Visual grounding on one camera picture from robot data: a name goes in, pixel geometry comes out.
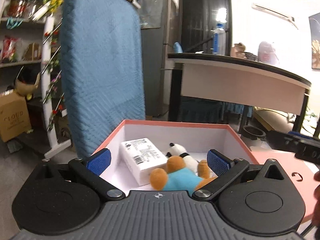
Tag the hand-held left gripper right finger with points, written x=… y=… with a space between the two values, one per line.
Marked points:
x=218 y=163

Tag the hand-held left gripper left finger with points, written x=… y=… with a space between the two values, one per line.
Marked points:
x=98 y=162

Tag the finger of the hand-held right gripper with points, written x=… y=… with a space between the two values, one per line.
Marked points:
x=282 y=141
x=308 y=153

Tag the pink cardboard box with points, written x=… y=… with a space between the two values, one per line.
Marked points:
x=190 y=135

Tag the brown bear plush blue shirt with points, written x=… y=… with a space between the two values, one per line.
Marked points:
x=180 y=180

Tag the beige cushion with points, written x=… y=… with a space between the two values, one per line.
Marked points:
x=272 y=117

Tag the panda plush toy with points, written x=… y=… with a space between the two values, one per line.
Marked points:
x=191 y=165

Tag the black round pot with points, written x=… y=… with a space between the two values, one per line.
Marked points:
x=253 y=132

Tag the pink box lid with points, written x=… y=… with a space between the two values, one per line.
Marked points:
x=307 y=195

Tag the white tissue packet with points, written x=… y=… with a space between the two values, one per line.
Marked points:
x=140 y=155

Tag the blue fringed cloth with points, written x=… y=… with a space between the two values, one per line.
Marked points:
x=200 y=110

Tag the black-topped white desk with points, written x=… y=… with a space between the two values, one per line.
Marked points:
x=237 y=80

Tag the pink bag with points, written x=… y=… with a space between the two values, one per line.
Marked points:
x=268 y=53

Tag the blue fabric chair back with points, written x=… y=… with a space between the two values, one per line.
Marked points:
x=100 y=67

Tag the brown cardboard box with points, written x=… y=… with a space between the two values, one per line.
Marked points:
x=13 y=117

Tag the white shelf unit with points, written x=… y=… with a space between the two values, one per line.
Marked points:
x=48 y=80

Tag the gold bowl-shaped ornament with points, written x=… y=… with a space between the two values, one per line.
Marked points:
x=26 y=86

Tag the grey refrigerator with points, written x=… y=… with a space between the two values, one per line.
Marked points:
x=155 y=67

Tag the clear water bottle blue label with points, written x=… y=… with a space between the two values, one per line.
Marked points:
x=219 y=41

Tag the small brown box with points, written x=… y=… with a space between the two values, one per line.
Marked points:
x=33 y=52

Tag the white air conditioner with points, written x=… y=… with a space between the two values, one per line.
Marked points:
x=275 y=12

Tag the dark glass door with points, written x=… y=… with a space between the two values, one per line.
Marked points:
x=200 y=22

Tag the red snack packet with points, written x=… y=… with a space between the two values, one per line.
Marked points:
x=9 y=50

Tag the yellow artificial flowers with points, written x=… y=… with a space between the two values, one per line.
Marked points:
x=55 y=2

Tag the glass jar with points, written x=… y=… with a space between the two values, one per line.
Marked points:
x=18 y=5

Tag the framed wall picture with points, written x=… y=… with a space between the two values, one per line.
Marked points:
x=315 y=42

